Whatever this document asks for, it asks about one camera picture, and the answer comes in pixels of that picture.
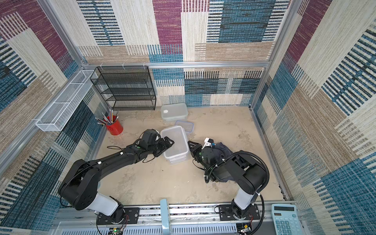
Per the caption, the large clear plastic lunch box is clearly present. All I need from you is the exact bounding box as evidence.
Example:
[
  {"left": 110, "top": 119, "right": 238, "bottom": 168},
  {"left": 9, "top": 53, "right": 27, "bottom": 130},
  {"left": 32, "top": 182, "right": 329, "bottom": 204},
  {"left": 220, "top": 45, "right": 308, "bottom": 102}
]
[{"left": 161, "top": 125, "right": 191, "bottom": 165}]

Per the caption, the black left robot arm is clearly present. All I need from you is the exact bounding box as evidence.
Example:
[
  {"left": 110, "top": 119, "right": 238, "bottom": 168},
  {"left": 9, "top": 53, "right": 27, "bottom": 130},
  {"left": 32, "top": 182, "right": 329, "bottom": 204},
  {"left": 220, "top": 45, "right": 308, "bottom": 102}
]
[{"left": 58, "top": 137, "right": 174, "bottom": 211}]

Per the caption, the small blue-rimmed lunch box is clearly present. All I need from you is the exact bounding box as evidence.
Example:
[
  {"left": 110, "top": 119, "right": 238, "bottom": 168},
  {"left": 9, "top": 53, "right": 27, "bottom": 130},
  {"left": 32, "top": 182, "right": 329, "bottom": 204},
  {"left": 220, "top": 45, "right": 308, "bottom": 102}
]
[{"left": 175, "top": 120, "right": 194, "bottom": 134}]

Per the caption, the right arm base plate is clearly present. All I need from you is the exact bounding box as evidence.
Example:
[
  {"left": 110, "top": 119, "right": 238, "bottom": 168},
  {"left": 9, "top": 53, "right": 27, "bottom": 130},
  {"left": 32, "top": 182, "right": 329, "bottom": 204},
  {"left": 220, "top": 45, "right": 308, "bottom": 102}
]
[{"left": 214, "top": 203, "right": 261, "bottom": 221}]

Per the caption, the lidded green-tinted lunch box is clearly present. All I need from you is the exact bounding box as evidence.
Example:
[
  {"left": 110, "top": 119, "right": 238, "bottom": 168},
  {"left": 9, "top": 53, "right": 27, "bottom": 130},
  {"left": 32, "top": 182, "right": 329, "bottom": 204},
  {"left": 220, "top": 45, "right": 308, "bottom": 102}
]
[{"left": 161, "top": 103, "right": 189, "bottom": 121}]

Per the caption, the light blue calculator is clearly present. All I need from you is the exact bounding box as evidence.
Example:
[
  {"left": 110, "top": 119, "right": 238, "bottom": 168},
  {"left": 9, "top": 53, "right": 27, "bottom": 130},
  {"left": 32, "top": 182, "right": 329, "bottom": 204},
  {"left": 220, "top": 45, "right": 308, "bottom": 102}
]
[{"left": 271, "top": 204, "right": 304, "bottom": 235}]

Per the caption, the dark blue cloth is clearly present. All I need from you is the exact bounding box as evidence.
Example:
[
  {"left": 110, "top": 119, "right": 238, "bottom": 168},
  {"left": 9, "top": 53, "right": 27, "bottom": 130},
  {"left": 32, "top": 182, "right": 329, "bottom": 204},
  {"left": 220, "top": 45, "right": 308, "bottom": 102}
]
[{"left": 210, "top": 143, "right": 233, "bottom": 183}]

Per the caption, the white mesh wall basket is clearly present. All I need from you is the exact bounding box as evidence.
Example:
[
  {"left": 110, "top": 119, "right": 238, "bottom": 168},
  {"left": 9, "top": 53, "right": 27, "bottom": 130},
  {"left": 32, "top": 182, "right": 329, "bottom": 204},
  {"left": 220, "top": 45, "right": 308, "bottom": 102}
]
[{"left": 36, "top": 70, "right": 94, "bottom": 132}]

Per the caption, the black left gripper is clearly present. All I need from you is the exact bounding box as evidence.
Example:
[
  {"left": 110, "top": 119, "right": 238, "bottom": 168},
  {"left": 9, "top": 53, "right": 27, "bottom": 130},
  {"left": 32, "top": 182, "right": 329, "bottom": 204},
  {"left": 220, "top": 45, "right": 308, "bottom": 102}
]
[{"left": 148, "top": 137, "right": 177, "bottom": 158}]

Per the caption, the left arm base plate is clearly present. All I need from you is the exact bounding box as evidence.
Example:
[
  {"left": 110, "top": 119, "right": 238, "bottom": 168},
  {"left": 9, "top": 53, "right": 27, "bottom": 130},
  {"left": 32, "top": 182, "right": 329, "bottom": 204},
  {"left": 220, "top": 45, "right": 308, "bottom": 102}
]
[{"left": 97, "top": 207, "right": 140, "bottom": 225}]

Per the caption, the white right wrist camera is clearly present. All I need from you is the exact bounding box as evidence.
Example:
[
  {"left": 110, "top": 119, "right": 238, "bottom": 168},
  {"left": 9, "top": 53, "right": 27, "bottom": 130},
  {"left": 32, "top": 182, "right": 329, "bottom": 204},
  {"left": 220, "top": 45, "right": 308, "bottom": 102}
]
[{"left": 202, "top": 138, "right": 215, "bottom": 148}]

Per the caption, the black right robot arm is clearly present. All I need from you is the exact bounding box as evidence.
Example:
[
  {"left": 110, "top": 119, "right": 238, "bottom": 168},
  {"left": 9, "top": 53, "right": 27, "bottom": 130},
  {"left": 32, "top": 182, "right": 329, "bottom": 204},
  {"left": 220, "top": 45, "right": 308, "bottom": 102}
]
[{"left": 188, "top": 139, "right": 270, "bottom": 220}]

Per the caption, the red pen cup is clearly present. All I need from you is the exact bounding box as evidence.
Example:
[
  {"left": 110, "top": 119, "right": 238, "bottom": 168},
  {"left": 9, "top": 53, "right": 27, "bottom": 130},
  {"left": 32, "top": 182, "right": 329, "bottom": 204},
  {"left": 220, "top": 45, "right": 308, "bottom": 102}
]
[{"left": 105, "top": 115, "right": 123, "bottom": 136}]

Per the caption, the black mesh shelf rack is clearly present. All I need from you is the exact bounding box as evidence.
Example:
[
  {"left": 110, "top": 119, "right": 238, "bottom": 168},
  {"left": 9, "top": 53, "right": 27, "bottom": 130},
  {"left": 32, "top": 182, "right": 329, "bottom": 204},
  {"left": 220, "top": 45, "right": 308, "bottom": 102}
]
[{"left": 90, "top": 66, "right": 157, "bottom": 111}]

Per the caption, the light blue rail clamp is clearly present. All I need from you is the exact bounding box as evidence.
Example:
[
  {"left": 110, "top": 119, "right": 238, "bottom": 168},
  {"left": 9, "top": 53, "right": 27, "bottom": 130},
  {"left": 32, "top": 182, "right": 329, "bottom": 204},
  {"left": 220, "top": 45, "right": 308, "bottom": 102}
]
[{"left": 160, "top": 199, "right": 171, "bottom": 235}]

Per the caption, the aluminium front rail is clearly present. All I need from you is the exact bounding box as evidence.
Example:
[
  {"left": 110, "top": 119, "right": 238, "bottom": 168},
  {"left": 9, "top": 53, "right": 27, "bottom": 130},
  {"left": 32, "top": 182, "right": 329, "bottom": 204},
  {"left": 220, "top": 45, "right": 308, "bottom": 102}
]
[{"left": 49, "top": 201, "right": 278, "bottom": 235}]

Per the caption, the black corrugated cable conduit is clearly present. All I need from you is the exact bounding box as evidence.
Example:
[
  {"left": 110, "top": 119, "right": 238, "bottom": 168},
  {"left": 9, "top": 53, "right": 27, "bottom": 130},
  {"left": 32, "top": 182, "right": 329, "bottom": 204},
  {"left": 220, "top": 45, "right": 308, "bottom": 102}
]
[{"left": 204, "top": 150, "right": 270, "bottom": 235}]

